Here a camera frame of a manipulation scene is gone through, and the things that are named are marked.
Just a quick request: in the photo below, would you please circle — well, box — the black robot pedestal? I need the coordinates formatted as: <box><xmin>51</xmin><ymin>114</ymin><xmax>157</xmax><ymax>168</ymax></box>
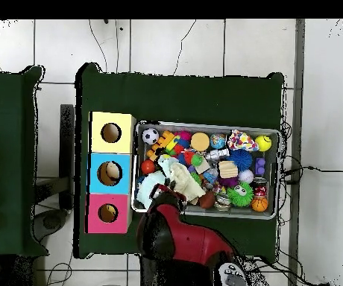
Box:
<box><xmin>139</xmin><ymin>257</ymin><xmax>217</xmax><ymax>286</ymax></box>

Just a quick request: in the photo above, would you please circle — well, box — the brown ball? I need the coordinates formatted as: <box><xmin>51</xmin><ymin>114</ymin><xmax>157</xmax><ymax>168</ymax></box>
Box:
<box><xmin>198</xmin><ymin>190</ymin><xmax>217</xmax><ymax>210</ymax></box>

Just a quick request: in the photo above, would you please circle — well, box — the black upright panel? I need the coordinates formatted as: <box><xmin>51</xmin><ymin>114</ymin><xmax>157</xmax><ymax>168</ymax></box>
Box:
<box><xmin>59</xmin><ymin>104</ymin><xmax>75</xmax><ymax>209</ymax></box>

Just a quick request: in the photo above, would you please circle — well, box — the cream muslin cloth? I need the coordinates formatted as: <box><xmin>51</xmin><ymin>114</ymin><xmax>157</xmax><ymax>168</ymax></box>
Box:
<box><xmin>169</xmin><ymin>162</ymin><xmax>207</xmax><ymax>203</ymax></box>

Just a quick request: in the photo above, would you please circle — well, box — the black cable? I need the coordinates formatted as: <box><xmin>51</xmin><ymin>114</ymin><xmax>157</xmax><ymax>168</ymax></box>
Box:
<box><xmin>281</xmin><ymin>165</ymin><xmax>343</xmax><ymax>184</ymax></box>

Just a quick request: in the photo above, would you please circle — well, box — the orange foam disc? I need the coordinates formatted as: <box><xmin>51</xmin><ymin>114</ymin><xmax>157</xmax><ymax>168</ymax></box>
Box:
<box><xmin>189</xmin><ymin>131</ymin><xmax>211</xmax><ymax>152</ymax></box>

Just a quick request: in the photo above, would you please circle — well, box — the small orange basketball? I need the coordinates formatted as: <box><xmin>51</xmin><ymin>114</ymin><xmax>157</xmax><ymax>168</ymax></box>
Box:
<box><xmin>251</xmin><ymin>196</ymin><xmax>269</xmax><ymax>213</ymax></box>

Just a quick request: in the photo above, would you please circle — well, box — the dark green table cloth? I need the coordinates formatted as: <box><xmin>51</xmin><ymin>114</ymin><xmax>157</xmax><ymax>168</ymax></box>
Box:
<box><xmin>73</xmin><ymin>62</ymin><xmax>286</xmax><ymax>259</ymax></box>
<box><xmin>0</xmin><ymin>65</ymin><xmax>50</xmax><ymax>258</ymax></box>

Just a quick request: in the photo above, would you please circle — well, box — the green puffer toy with eyes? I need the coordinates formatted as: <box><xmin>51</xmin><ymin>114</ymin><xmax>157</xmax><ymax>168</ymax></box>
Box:
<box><xmin>226</xmin><ymin>182</ymin><xmax>255</xmax><ymax>208</ymax></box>

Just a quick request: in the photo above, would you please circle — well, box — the mint green cloth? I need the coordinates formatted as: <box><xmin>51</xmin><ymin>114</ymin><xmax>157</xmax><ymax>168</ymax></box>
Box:
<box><xmin>136</xmin><ymin>154</ymin><xmax>180</xmax><ymax>210</ymax></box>

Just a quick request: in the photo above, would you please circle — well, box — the multicoloured globe ball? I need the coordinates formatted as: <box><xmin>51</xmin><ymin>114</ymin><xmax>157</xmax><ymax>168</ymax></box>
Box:
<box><xmin>209</xmin><ymin>133</ymin><xmax>227</xmax><ymax>150</ymax></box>

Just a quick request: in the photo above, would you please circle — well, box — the small blue puffer ball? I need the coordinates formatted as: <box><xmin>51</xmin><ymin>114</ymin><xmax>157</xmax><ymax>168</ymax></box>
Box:
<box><xmin>229</xmin><ymin>148</ymin><xmax>254</xmax><ymax>172</ymax></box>

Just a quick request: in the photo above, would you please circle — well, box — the red ball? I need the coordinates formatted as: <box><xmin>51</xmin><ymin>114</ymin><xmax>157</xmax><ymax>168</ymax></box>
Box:
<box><xmin>140</xmin><ymin>159</ymin><xmax>157</xmax><ymax>176</ymax></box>

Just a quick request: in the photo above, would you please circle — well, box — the yellow smiley ball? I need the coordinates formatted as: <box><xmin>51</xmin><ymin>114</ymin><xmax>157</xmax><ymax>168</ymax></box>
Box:
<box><xmin>254</xmin><ymin>134</ymin><xmax>273</xmax><ymax>153</ymax></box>

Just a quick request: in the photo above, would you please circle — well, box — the white polka dot cloth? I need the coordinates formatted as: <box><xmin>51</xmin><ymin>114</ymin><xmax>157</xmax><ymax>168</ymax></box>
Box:
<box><xmin>226</xmin><ymin>129</ymin><xmax>259</xmax><ymax>152</ymax></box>

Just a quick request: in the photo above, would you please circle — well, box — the small soccer ball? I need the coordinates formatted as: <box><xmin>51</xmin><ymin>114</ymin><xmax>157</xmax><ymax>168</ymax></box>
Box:
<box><xmin>141</xmin><ymin>127</ymin><xmax>160</xmax><ymax>146</ymax></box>

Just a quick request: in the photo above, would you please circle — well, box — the shallow metal mesh bin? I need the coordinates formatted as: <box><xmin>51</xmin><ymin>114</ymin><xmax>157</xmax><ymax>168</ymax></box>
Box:
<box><xmin>130</xmin><ymin>120</ymin><xmax>281</xmax><ymax>220</ymax></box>

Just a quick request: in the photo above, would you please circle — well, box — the grey plastic base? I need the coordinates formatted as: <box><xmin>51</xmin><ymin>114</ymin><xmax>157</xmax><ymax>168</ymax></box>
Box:
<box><xmin>33</xmin><ymin>208</ymin><xmax>69</xmax><ymax>242</ymax></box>

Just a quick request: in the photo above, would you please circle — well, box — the wooden box with three holes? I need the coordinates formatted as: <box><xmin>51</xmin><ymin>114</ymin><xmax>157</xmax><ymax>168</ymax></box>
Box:
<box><xmin>84</xmin><ymin>111</ymin><xmax>137</xmax><ymax>235</ymax></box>

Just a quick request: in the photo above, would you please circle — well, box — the small white baseball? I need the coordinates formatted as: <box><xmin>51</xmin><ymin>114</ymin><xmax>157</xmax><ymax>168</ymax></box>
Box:
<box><xmin>237</xmin><ymin>168</ymin><xmax>255</xmax><ymax>185</ymax></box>

